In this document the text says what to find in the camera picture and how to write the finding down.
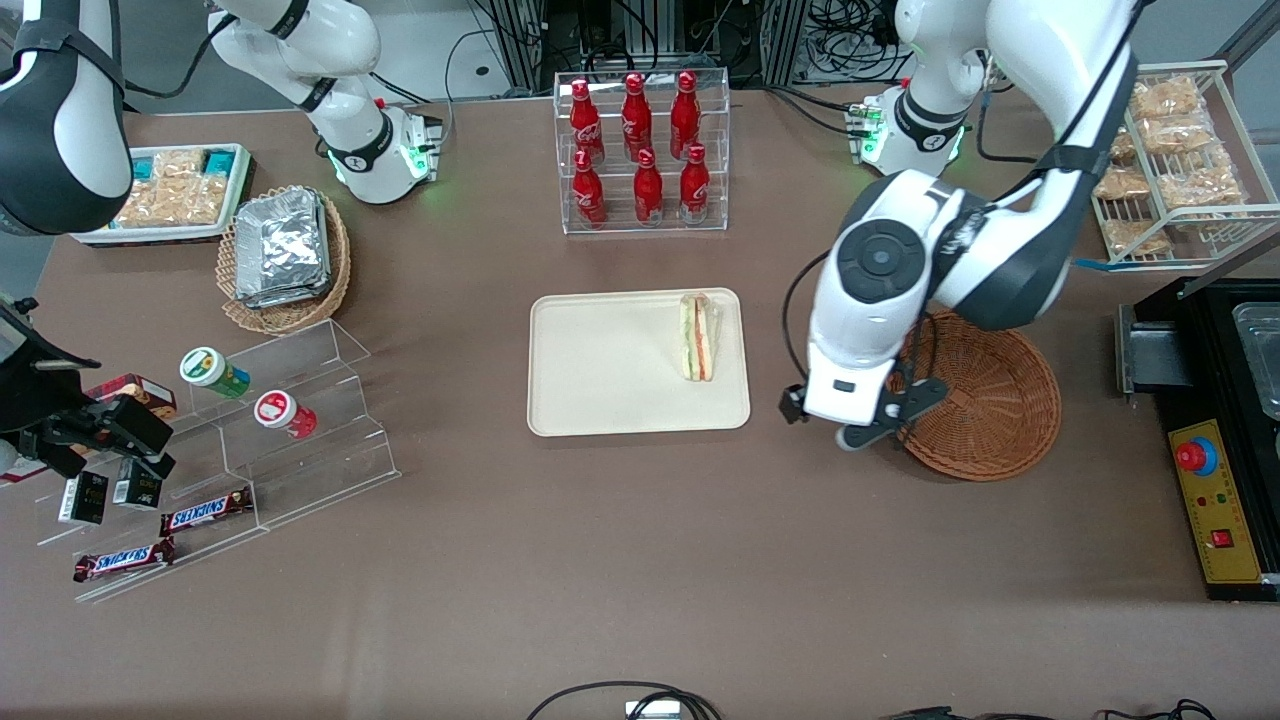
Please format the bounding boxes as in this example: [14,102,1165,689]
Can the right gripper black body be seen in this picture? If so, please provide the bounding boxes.
[0,298,103,449]

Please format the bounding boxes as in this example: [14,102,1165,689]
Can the triangle sandwich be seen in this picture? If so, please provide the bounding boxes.
[679,291,723,383]

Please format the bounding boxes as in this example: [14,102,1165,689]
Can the round brown wicker basket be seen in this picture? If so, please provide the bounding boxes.
[885,310,1063,483]

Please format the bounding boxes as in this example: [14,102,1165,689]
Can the light tan wicker basket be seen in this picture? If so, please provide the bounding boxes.
[216,185,353,336]

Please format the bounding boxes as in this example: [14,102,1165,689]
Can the white snack tray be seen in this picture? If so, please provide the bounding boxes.
[72,143,256,247]

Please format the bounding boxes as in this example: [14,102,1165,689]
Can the cream plastic tray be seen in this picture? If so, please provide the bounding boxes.
[527,288,752,439]

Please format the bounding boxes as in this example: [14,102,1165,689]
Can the dark red chocolate box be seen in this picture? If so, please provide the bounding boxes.
[85,373,179,421]

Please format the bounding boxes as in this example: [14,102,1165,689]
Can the small black carton box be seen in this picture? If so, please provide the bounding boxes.
[112,460,164,511]
[57,470,109,526]

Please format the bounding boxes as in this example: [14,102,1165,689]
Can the green lidded cup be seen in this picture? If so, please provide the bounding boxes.
[179,346,253,401]

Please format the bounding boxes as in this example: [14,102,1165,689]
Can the Snickers chocolate bar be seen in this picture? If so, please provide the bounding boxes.
[160,486,255,538]
[72,537,177,584]

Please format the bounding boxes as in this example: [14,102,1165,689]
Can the red lidded cup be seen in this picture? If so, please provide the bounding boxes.
[253,390,319,441]

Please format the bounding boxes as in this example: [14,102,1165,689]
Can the clear acrylic stepped shelf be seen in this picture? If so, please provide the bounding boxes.
[35,318,403,604]

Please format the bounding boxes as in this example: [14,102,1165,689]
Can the silver foil packets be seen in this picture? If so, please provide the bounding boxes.
[235,195,333,309]

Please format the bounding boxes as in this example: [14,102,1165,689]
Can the silver foil food container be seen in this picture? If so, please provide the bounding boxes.
[238,190,326,291]

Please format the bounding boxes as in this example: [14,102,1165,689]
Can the clear acrylic bottle rack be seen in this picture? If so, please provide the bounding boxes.
[553,68,731,236]

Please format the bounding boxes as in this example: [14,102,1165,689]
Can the black countertop appliance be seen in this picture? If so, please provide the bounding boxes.
[1115,275,1280,603]

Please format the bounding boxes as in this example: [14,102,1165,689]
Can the brown table mat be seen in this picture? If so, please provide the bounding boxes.
[0,80,1280,720]

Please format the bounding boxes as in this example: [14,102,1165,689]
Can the red cola bottle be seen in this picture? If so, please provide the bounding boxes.
[622,72,653,161]
[572,150,608,229]
[633,148,664,226]
[670,70,701,159]
[679,143,711,223]
[570,78,605,166]

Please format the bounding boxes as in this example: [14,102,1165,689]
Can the yellow control panel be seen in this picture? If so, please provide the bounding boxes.
[1167,418,1263,586]

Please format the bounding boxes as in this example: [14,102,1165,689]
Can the steel pan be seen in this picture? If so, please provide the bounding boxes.
[1232,300,1280,421]

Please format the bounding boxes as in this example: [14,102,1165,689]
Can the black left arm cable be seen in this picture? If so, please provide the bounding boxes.
[780,250,836,423]

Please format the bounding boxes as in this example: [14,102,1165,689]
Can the grey metal appliance bracket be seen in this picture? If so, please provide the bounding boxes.
[1115,303,1193,396]

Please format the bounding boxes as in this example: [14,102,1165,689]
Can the tangled black background cables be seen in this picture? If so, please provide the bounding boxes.
[805,0,906,83]

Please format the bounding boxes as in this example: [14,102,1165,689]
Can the white wire rack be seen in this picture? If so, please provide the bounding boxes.
[1078,60,1280,269]

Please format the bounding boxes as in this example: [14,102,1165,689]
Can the aluminium frame post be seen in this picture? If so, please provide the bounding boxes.
[498,0,546,93]
[768,0,803,86]

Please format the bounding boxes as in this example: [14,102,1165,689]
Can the black looped hub cable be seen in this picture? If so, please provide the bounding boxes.
[525,680,723,720]

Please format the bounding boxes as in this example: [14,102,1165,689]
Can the black cables at mat edge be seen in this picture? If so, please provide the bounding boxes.
[880,698,1216,720]

